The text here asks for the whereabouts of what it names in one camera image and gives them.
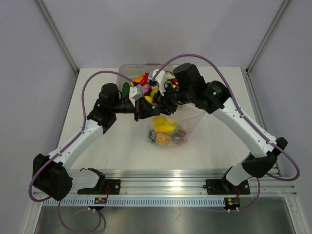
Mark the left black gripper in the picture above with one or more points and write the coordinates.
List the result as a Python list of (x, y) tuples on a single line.
[(146, 110)]

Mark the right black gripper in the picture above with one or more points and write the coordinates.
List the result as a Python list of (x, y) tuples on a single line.
[(165, 107)]

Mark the yellow toy banana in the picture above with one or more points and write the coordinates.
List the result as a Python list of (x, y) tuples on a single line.
[(164, 125)]

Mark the clear zip top bag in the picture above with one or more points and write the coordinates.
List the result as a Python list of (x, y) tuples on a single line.
[(187, 116)]

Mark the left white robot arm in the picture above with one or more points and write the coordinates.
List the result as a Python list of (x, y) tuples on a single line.
[(50, 173)]

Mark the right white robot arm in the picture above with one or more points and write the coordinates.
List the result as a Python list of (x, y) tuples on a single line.
[(217, 99)]

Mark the clear plastic food container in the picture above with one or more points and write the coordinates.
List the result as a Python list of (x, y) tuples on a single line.
[(136, 70)]

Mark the yellow toy lemon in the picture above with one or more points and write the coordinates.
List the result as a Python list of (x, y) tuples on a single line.
[(149, 99)]

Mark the green toy cucumber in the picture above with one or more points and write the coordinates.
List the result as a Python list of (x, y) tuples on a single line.
[(125, 90)]

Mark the red toy chili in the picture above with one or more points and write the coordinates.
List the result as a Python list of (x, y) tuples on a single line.
[(145, 79)]

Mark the orange yellow toy mango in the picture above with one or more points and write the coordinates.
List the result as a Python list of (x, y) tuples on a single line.
[(138, 79)]

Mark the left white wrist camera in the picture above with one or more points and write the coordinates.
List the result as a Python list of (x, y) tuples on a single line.
[(135, 93)]

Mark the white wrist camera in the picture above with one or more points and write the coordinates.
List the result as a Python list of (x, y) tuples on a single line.
[(160, 80), (135, 93)]

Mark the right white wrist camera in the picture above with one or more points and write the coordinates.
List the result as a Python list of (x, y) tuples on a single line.
[(160, 80)]

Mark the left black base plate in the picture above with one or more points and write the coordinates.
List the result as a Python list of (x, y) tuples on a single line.
[(110, 186)]

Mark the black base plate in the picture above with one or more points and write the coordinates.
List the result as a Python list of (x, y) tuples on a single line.
[(110, 186), (222, 187)]

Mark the aluminium mounting rail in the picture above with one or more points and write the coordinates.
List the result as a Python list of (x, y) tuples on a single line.
[(181, 183)]

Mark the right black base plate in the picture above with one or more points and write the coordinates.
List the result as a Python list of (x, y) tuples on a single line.
[(222, 187)]

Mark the white slotted cable duct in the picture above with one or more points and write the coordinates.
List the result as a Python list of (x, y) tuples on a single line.
[(139, 202)]

